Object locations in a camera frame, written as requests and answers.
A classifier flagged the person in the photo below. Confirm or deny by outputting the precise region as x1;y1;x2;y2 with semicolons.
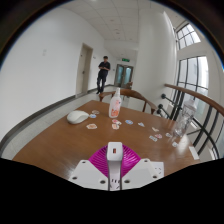
96;55;111;95

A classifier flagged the tall paned window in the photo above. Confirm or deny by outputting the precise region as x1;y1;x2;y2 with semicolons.
174;55;211;116

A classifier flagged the arched paned window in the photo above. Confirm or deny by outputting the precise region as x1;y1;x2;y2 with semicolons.
174;22;202;51

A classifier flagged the wood-topped black railing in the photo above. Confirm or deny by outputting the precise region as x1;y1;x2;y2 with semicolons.
156;83;224;162

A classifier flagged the beige single door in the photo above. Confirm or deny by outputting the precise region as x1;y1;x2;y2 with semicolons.
75;43;94;96

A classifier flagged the glazed double door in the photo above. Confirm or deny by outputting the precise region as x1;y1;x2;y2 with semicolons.
114;64;135;89

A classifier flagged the white paper card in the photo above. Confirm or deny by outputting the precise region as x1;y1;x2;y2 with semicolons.
188;145;200;161

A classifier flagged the white spray bottle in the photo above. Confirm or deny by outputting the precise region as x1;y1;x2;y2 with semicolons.
108;87;123;119

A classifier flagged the wooden chair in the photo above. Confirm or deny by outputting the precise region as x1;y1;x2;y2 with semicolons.
99;87;158;115

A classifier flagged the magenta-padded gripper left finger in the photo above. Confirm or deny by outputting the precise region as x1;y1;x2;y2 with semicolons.
68;145;111;191

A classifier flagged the white charger block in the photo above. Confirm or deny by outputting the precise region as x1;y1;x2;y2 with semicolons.
106;141;124;191

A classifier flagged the white computer mouse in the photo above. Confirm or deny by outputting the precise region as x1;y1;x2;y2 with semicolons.
66;110;90;125

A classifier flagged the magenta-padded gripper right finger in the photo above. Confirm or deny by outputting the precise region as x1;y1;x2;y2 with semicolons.
121;145;165;191

